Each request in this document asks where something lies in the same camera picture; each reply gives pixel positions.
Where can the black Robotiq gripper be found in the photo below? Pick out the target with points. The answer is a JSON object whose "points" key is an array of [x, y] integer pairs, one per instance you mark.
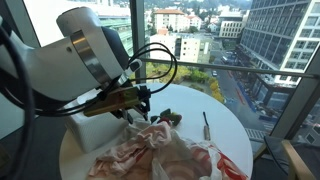
{"points": [[116, 46]]}

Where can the pinkish white cloth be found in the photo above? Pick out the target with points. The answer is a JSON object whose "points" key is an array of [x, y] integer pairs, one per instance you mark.
{"points": [[133, 150]]}

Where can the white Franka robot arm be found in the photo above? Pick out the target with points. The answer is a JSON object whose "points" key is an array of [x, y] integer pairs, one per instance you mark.
{"points": [[56, 66]]}

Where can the white square box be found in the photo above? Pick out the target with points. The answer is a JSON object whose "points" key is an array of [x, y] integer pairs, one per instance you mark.
{"points": [[93, 130]]}

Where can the dark window mullion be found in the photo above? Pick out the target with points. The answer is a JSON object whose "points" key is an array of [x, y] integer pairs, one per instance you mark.
{"points": [[137, 26], [296, 106], [20, 20]]}

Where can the white red plastic bag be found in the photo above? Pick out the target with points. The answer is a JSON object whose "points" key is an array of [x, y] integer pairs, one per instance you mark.
{"points": [[200, 163]]}

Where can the metal window railing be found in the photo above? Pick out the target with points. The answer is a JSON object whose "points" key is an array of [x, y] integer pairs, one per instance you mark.
{"points": [[233, 67]]}

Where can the wooden chair grey cushion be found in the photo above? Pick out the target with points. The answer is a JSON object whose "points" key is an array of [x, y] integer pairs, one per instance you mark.
{"points": [[296, 160]]}

